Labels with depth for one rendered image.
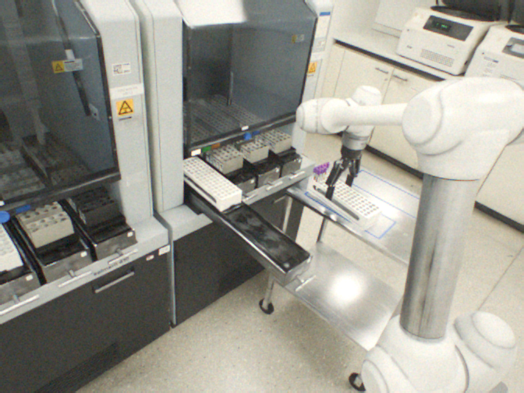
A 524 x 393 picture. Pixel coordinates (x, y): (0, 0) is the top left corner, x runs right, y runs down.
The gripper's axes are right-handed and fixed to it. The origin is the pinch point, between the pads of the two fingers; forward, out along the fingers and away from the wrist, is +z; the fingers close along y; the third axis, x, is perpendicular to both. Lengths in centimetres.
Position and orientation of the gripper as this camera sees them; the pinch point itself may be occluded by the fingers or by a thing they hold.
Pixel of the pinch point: (338, 189)
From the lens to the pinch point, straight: 149.6
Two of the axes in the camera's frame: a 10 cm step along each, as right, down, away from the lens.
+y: 7.5, -3.3, 5.7
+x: -6.4, -5.3, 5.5
